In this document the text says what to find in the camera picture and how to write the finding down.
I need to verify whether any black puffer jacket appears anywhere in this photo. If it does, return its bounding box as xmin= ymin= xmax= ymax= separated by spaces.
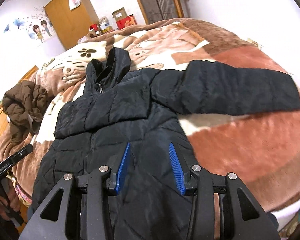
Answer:
xmin=29 ymin=48 xmax=300 ymax=239

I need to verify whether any wooden wardrobe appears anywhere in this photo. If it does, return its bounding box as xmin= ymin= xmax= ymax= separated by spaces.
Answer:
xmin=44 ymin=0 xmax=98 ymax=50

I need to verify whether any red gift box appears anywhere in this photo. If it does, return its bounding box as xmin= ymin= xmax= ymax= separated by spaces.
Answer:
xmin=116 ymin=15 xmax=137 ymax=29

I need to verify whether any brown puffer jacket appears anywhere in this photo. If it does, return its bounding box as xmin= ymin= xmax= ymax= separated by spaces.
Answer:
xmin=2 ymin=80 xmax=50 ymax=143

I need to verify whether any santa hat plush toy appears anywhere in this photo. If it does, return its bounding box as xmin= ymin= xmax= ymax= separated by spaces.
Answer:
xmin=89 ymin=24 xmax=101 ymax=37

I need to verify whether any brown cartoon fleece blanket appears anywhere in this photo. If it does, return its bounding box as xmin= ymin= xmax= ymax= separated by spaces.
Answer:
xmin=0 ymin=18 xmax=300 ymax=211

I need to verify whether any cartoon couple wall sticker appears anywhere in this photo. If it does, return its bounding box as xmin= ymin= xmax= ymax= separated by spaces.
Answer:
xmin=3 ymin=7 xmax=56 ymax=46

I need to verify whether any person's left hand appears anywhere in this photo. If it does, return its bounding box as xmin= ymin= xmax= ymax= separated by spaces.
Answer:
xmin=0 ymin=178 xmax=20 ymax=221

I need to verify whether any clear plastic jar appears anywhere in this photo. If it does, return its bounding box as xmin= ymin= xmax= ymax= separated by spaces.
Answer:
xmin=98 ymin=16 xmax=113 ymax=34

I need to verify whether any white plastic bag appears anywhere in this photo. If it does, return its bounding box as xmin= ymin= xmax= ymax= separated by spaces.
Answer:
xmin=69 ymin=0 xmax=81 ymax=10

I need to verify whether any brown cardboard box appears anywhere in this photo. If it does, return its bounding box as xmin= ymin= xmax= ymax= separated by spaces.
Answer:
xmin=112 ymin=7 xmax=128 ymax=22

